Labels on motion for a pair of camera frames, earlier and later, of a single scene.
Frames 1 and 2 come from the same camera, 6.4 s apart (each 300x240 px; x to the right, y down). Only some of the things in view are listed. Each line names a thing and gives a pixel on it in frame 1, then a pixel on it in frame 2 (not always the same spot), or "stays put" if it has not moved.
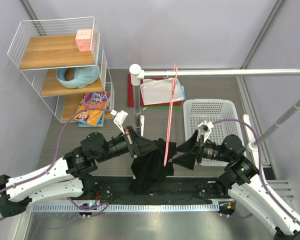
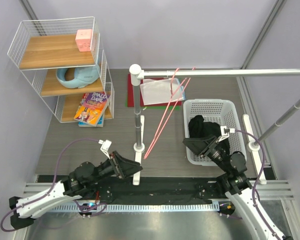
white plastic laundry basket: x=212 y=110 stays put
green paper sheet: x=157 y=108 stays put
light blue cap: x=83 y=76 stays put
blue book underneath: x=100 y=123 stays put
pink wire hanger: x=171 y=107 -> x=177 y=91
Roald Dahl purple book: x=95 y=100 stays put
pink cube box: x=83 y=40 stays put
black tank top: x=148 y=169 -> x=198 y=128
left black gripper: x=138 y=145 -> x=125 y=167
